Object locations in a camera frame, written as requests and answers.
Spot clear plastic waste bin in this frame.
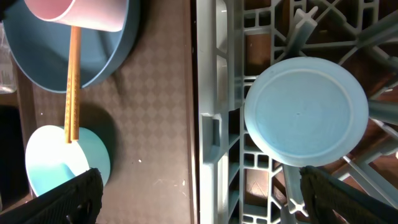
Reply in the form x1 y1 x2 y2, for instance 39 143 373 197
0 23 17 94

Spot wooden chopstick left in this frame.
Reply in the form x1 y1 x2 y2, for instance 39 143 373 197
64 34 73 144

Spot light blue rice bowl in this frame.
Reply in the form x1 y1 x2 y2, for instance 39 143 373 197
25 125 111 197

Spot dark blue plate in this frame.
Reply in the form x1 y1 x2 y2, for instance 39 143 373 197
2 0 141 93

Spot pink cup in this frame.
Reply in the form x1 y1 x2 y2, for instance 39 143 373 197
25 0 127 32

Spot grey dishwasher rack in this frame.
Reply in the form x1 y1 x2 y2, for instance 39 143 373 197
197 0 397 223

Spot wooden chopstick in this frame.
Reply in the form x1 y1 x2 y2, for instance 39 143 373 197
70 26 81 141
64 34 73 144

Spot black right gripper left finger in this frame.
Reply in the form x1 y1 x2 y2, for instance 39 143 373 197
1 168 103 224

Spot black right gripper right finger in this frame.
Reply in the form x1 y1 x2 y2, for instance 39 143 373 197
300 166 397 223

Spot wooden chopstick right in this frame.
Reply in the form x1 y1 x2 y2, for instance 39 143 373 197
70 26 81 141

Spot light blue cup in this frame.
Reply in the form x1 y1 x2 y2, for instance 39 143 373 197
244 57 369 167

